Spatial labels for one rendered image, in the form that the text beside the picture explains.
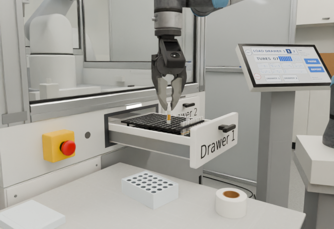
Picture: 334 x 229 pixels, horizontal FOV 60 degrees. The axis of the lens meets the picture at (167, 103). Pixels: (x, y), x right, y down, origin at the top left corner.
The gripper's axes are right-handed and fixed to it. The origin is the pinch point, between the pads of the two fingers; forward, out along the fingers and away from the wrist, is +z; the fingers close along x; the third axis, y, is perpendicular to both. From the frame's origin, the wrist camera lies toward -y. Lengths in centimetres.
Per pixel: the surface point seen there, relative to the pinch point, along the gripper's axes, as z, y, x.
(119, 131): 10.5, 17.1, 12.0
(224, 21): -46, 169, -94
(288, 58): -13, 74, -91
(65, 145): 9.4, 1.2, 27.0
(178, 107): 8.2, 44.9, -15.8
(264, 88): 3, 63, -69
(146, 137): 10.7, 8.4, 4.8
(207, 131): 7.2, -1.9, -10.4
